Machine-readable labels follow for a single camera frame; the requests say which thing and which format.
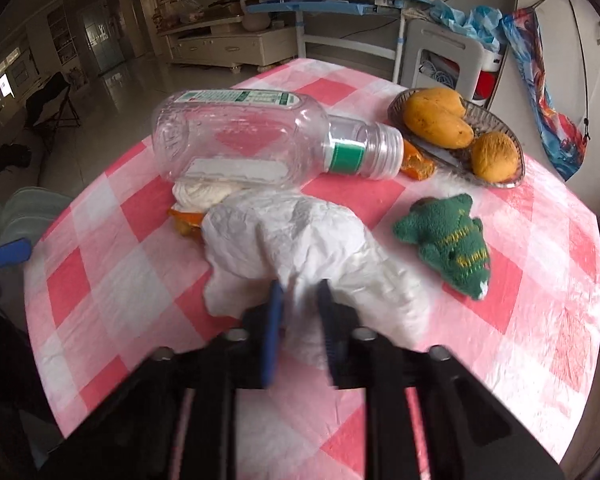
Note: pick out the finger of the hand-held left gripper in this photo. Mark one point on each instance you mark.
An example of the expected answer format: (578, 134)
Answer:
(5, 255)

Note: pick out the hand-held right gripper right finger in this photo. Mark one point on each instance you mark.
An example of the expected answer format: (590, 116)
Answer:
(330, 335)

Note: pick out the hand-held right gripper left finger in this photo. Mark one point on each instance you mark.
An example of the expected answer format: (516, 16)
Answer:
(272, 335)

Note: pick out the large white tissue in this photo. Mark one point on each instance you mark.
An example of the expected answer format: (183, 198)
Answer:
(300, 230)

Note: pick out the orange peel piece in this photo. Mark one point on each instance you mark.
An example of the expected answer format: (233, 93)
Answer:
(185, 222)
(418, 165)

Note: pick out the green plush crocodile toy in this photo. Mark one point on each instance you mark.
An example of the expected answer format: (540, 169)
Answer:
(445, 240)

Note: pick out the small white tissue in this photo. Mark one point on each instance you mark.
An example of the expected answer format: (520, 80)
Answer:
(200, 194)

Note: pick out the clear plastic bottle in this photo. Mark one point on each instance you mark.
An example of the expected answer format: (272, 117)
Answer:
(240, 130)

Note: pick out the light blue sofa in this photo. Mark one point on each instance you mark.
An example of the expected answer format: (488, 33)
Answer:
(25, 210)

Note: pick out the black cloth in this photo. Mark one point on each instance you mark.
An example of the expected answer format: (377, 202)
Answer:
(5, 160)

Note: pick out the pink checkered table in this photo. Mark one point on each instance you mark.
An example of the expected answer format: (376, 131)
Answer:
(130, 270)

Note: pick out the black folding chair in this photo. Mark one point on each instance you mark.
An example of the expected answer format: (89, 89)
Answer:
(50, 102)

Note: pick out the yellow mango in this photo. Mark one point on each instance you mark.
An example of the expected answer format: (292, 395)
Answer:
(432, 121)
(451, 100)

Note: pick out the round brownish mango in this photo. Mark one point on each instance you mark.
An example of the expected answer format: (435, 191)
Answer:
(495, 157)

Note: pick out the glass fruit dish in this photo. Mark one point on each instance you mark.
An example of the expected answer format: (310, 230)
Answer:
(492, 121)

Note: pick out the cream television cabinet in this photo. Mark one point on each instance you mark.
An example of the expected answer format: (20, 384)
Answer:
(230, 42)

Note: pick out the red and white container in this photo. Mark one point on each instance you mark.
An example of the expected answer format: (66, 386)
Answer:
(487, 80)

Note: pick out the clear plastic bag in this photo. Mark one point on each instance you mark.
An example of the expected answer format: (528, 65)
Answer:
(190, 10)

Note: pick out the colourful printed bag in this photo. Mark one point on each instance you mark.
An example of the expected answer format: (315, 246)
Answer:
(545, 110)

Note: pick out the white plastic stool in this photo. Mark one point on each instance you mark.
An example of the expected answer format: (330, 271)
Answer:
(445, 40)

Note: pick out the beige kettlebell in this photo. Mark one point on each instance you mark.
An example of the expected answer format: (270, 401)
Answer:
(257, 17)

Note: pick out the blue study desk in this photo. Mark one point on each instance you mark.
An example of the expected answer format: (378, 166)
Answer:
(330, 5)

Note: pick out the blue plastic bag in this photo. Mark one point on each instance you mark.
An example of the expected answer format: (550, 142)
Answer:
(470, 22)

